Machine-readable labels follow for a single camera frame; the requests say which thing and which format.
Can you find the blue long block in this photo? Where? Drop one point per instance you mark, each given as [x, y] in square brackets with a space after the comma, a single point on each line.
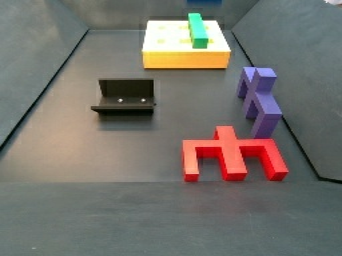
[205, 2]

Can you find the yellow slotted board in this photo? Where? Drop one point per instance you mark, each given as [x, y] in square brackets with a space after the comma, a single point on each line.
[167, 47]

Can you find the red cross-shaped block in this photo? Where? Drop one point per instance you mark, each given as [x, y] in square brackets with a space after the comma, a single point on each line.
[230, 150]

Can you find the black angled holder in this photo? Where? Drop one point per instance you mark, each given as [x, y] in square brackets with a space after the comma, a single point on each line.
[126, 95]

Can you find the purple cross-shaped block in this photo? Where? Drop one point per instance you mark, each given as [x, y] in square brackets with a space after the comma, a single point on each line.
[259, 105]

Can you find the green long block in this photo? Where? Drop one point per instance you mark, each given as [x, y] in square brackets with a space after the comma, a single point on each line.
[198, 34]

